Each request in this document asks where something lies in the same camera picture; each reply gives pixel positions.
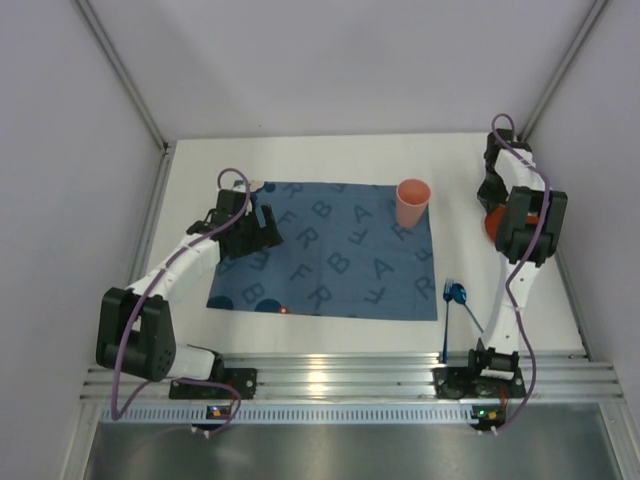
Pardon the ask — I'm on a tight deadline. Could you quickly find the right aluminium corner post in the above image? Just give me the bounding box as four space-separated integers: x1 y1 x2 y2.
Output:
518 0 610 140

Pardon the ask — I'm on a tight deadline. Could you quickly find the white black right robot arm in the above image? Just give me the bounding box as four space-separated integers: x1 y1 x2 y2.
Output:
477 128 568 355

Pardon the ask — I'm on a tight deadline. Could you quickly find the left aluminium corner post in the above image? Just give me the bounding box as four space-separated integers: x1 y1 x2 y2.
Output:
71 0 168 151

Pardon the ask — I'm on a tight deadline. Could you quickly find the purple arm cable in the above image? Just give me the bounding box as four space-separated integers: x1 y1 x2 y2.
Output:
469 113 554 436
110 168 254 441

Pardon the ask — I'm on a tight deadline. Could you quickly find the blue letter-print placemat cloth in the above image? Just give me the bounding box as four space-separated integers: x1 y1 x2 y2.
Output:
206 182 437 321

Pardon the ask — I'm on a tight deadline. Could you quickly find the blue metal spoon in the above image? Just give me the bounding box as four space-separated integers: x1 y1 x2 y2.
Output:
450 282 484 333

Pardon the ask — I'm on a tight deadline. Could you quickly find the blue metal fork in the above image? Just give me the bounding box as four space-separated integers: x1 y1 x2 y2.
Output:
441 278 453 364

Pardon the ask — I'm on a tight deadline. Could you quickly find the aluminium rail frame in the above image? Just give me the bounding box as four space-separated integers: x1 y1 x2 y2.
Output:
79 144 624 404

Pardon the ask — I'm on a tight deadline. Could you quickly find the red plastic plate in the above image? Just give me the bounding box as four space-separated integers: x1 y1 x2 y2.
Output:
484 206 539 248

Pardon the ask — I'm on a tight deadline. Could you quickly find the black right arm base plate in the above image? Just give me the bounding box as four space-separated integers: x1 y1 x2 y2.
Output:
433 349 526 400

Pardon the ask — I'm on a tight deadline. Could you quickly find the aluminium corner post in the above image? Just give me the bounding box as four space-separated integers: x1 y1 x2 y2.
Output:
71 0 168 151
518 0 610 140

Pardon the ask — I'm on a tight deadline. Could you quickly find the pink plastic cup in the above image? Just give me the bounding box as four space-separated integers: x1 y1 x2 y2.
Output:
396 178 431 228

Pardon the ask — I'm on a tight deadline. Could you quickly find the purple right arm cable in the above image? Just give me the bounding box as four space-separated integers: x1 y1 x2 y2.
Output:
469 113 554 436

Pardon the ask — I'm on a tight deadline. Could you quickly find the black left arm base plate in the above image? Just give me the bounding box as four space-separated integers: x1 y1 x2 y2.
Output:
169 367 258 400

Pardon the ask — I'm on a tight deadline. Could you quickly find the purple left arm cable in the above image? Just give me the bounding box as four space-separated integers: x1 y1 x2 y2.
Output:
110 168 254 441

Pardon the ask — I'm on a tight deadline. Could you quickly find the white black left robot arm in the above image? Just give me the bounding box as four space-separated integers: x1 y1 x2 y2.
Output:
96 186 282 382

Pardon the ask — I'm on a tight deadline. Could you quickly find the perforated grey cable duct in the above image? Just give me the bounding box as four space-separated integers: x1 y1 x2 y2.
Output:
120 402 504 425

